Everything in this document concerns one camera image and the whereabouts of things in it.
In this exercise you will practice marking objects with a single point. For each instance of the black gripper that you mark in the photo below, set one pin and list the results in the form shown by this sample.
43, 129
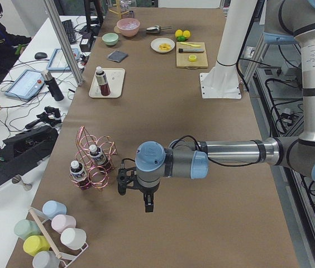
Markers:
147, 191

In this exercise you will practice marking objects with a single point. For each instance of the white round plate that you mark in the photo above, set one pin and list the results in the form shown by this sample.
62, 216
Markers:
156, 42

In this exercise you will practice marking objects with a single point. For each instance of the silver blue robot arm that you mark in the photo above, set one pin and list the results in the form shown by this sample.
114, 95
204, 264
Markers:
286, 22

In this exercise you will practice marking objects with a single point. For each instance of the cream rabbit tray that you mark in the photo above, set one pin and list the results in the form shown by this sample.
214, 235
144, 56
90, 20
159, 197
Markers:
115, 77

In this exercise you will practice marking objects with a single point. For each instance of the dark drink bottle on tray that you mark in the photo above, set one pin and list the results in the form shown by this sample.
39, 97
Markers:
102, 81

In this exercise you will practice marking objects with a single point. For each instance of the bottle in rack rear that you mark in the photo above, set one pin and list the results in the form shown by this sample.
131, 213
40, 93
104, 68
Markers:
98, 157

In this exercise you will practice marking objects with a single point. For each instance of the bottle in rack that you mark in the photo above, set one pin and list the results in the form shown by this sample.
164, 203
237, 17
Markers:
79, 176
98, 157

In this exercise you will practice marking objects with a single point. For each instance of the bottle in rack front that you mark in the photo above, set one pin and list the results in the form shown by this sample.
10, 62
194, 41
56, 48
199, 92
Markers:
79, 176

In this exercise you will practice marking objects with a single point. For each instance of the white cup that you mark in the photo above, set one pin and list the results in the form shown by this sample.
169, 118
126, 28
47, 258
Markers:
73, 238

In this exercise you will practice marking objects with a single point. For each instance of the pink cup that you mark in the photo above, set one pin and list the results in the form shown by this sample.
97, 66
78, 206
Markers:
63, 221

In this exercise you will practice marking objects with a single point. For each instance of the blue cup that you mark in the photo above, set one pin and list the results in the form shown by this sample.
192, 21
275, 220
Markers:
53, 208

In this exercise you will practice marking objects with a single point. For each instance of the grey cup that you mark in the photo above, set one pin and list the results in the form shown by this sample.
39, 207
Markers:
45, 259

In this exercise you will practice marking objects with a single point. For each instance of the yellow cup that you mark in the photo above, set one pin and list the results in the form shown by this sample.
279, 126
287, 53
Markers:
35, 244

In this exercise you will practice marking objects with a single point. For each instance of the green cup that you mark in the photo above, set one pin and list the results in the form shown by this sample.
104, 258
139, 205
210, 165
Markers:
26, 228

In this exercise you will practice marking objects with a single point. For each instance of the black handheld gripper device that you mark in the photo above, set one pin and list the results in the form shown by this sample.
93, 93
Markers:
50, 116

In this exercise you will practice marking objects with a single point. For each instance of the black thermos bottle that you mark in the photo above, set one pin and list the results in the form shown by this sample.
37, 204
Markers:
52, 85

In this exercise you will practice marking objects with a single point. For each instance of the grey folded cloth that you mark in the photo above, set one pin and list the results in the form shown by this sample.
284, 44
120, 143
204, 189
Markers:
117, 56

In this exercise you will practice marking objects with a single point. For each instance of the half lemon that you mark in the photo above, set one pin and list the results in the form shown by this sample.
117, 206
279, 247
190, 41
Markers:
192, 58

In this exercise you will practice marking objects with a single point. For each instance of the wooden cutting board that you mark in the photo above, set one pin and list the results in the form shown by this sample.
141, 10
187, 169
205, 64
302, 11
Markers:
182, 58

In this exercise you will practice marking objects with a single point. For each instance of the black equipment case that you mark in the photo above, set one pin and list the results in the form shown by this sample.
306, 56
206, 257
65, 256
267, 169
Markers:
25, 150

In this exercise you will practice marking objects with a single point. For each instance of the yellow plastic knife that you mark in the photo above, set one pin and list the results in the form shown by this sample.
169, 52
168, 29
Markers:
190, 44

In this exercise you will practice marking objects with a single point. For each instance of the far teach pendant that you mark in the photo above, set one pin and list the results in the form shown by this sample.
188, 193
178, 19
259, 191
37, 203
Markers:
57, 62

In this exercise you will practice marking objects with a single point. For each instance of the teach pendant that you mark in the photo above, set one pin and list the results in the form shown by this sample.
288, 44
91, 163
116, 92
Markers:
26, 86
57, 62

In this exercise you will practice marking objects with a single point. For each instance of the green lime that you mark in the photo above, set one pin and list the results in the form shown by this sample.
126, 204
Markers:
181, 39

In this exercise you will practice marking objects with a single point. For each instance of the green bowl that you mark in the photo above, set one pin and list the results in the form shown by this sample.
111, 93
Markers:
110, 39

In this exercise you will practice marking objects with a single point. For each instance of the near teach pendant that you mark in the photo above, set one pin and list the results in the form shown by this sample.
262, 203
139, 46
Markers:
26, 86

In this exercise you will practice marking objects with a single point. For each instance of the yellow lemon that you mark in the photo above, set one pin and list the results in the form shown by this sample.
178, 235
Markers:
178, 33
186, 34

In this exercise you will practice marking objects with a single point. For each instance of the metal scoop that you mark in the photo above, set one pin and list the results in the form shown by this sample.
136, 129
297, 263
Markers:
157, 29

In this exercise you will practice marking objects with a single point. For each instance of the pink bowl with ice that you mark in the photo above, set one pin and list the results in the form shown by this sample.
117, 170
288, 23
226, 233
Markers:
128, 27

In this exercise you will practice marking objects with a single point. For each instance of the black computer mouse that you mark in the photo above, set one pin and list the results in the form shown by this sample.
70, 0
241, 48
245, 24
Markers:
40, 55

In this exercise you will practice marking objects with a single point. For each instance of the wooden glass tree stand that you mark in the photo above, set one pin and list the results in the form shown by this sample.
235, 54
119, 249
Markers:
121, 8

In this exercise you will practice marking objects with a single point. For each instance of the black keyboard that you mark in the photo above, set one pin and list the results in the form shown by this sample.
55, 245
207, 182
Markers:
69, 31

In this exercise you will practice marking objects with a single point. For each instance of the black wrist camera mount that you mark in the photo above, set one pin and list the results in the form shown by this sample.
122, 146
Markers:
126, 178

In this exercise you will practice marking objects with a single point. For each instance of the copper wire bottle rack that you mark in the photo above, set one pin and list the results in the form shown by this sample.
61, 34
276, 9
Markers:
98, 178

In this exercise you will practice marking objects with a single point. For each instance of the white cup rack wooden handle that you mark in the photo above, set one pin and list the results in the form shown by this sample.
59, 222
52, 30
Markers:
65, 258

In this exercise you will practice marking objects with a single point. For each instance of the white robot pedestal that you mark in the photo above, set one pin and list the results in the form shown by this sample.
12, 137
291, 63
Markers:
222, 80

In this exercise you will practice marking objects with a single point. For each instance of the aluminium frame post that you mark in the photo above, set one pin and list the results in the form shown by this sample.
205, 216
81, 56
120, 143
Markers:
54, 17

